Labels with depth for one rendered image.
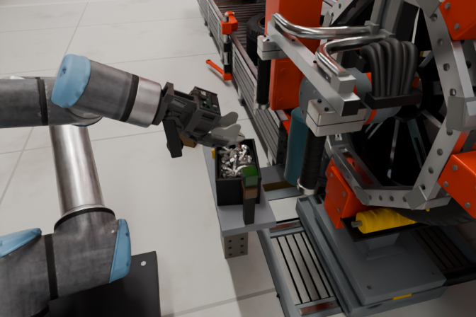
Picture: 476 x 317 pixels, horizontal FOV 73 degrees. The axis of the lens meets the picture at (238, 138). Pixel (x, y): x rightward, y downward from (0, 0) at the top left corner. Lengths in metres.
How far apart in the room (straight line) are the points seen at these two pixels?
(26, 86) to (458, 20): 0.74
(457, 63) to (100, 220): 0.82
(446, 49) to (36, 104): 0.72
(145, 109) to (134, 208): 1.17
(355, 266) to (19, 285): 0.97
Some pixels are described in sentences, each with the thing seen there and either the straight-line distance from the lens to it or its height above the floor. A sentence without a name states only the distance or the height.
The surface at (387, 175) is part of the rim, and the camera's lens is 0.99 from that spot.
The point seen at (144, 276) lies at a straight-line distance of 1.13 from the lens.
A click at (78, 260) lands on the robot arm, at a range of 0.87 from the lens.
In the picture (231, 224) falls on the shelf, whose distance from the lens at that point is 1.01.
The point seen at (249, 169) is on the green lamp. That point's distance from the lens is 0.87.
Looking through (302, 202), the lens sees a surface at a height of 0.15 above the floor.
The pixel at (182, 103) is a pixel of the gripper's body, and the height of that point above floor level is 0.93.
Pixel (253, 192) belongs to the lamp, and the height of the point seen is 0.60.
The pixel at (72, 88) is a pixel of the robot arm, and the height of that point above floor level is 1.00.
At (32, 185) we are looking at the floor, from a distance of 2.07.
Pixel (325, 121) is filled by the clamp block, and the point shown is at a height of 0.93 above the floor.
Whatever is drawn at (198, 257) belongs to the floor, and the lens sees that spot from 1.49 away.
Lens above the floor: 1.24
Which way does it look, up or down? 37 degrees down
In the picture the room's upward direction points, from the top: straight up
